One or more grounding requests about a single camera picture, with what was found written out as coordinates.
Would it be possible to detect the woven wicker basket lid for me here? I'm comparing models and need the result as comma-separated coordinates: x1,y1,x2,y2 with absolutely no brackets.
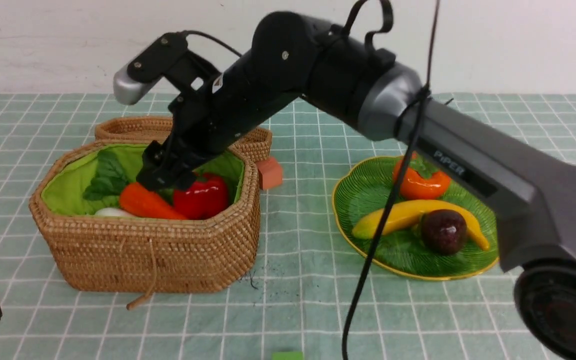
94,116,273,162

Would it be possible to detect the green checked tablecloth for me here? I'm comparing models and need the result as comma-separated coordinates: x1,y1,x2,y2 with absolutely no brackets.
0,93,576,360

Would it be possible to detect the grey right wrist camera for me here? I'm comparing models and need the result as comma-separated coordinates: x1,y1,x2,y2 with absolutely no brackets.
113,32,219,106

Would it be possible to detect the woven wicker basket green lining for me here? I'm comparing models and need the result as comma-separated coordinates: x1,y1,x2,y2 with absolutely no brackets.
29,139,261,293

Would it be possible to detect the yellow banana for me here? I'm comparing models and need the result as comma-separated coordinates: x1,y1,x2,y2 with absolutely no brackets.
351,199,490,251

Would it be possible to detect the white radish with leaves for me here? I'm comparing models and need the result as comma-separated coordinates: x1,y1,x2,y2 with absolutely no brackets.
94,207,135,218

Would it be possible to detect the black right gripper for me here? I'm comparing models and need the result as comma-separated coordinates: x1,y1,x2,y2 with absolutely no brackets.
135,125,209,192

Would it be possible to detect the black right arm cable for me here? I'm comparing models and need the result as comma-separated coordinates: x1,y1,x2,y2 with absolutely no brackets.
180,0,441,360

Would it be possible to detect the orange foam cube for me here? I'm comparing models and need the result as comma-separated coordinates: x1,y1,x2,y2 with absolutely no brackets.
255,156,284,191

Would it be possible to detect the green leaf-shaped glass plate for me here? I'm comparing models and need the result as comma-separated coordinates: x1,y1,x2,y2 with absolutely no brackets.
332,156,499,281

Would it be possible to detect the red bell pepper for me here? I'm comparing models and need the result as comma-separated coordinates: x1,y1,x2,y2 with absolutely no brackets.
173,172,230,220

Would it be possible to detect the purple mangosteen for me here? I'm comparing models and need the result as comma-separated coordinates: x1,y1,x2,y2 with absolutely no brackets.
418,209,467,256

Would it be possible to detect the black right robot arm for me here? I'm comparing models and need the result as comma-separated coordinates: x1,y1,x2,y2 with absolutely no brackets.
113,1,576,360

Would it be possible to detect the orange carrot with leaves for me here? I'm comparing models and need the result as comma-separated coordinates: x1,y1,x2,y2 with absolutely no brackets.
82,149,186,220

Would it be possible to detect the green foam block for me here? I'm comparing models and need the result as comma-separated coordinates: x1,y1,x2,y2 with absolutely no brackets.
270,351,304,360

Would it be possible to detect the orange persimmon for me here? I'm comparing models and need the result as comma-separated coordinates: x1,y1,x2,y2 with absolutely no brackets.
399,152,451,200

